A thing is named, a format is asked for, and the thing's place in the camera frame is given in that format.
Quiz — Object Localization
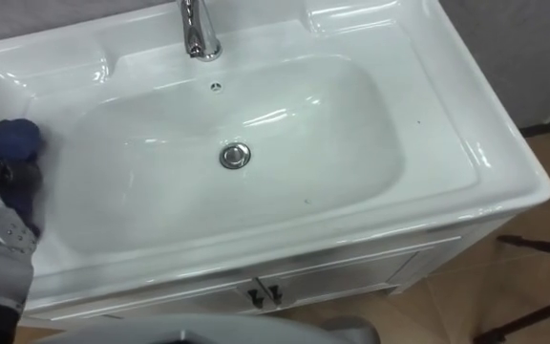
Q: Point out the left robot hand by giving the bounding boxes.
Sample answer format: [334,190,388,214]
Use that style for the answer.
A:
[0,160,44,222]

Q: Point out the dark blue cloth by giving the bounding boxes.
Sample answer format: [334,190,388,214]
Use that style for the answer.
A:
[0,118,45,239]

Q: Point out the chrome sink drain stopper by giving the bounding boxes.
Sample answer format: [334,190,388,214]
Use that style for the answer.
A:
[219,141,252,171]

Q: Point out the chrome faucet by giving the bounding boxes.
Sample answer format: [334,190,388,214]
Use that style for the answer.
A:
[176,0,223,63]

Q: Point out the robot body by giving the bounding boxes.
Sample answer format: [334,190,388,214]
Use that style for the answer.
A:
[33,313,382,344]

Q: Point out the white ceramic sink basin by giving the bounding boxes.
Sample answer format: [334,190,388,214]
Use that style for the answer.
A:
[0,0,550,312]

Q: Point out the white vanity cabinet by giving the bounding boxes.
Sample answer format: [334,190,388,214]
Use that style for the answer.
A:
[20,215,519,331]

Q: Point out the dark brown stand legs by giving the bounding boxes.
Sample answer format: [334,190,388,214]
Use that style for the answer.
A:
[471,233,550,344]

